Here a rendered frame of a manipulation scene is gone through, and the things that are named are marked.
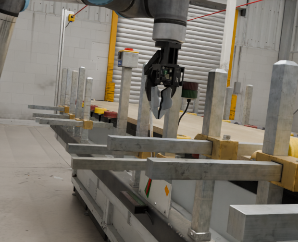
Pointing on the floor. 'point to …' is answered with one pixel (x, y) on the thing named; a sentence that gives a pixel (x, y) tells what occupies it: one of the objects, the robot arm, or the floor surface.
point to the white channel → (226, 45)
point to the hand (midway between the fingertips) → (157, 114)
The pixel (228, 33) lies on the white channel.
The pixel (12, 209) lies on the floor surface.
